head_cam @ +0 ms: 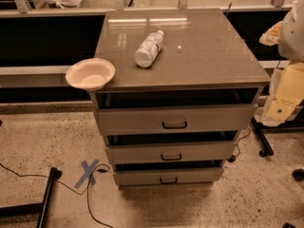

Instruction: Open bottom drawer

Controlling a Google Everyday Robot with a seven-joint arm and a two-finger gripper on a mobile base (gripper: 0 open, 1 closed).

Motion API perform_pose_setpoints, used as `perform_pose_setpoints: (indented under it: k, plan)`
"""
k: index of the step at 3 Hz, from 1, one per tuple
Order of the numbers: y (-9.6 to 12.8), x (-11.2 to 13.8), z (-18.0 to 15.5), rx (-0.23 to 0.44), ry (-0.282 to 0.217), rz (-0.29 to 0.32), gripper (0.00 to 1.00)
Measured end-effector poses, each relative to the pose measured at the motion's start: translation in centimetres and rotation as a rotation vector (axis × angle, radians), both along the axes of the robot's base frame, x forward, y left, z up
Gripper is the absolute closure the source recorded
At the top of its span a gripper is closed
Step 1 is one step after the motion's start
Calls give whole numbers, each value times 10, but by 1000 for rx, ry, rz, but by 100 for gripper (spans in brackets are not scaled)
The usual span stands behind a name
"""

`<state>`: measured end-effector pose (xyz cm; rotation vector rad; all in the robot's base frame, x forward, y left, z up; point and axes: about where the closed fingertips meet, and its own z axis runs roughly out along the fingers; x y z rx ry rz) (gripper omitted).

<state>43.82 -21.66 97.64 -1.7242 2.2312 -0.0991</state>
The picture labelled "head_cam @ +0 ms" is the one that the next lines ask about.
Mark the grey drawer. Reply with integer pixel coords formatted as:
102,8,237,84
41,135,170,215
94,104,257,136
113,167,223,187
105,141,237,164

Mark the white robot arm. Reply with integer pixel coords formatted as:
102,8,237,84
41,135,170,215
256,0,304,126

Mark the grey drawer cabinet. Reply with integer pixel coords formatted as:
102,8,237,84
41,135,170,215
89,7,271,190

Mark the clear plastic water bottle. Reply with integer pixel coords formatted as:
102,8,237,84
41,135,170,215
135,30,163,67

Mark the white paper bowl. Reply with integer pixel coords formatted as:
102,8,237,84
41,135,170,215
66,58,115,91

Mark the blue tape cross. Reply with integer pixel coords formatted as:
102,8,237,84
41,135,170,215
74,159,99,188

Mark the black stand leg right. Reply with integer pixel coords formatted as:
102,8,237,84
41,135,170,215
251,118,274,158

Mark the black stand leg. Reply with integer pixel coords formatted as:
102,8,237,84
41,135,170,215
251,118,274,158
0,167,62,228

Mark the black stand leg left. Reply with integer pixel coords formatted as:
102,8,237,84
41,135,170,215
0,167,62,228

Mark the black caster wheel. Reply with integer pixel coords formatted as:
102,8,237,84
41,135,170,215
292,169,304,181

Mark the black floor cable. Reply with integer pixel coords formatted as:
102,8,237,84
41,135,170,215
0,162,114,228

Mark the thin cable behind cabinet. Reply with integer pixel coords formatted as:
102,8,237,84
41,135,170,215
227,126,252,163

